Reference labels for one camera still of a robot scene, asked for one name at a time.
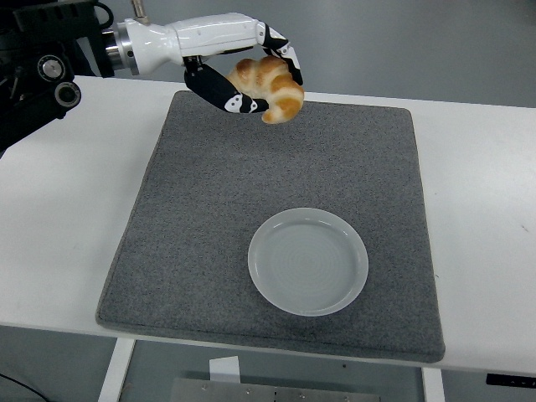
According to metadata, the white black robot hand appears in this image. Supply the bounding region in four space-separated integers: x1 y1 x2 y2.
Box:
124 12 306 115

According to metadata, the golden croissant bread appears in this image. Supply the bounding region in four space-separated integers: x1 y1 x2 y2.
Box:
225 55 306 126

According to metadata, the round grey plate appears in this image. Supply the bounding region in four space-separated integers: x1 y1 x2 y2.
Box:
247 207 370 317

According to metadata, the grey metal plate with screws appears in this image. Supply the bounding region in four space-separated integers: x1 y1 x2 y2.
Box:
170 378 378 402

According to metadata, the grey felt mat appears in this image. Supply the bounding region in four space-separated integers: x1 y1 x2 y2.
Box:
95 90 446 364

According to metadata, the white table leg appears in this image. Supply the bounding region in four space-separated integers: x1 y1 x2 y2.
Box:
97 338 137 402
420 367 446 402

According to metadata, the black table control panel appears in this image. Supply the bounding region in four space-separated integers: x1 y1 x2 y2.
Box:
485 372 536 387

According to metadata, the thin black floor cable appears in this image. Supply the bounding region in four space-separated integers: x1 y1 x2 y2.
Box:
0 368 48 402

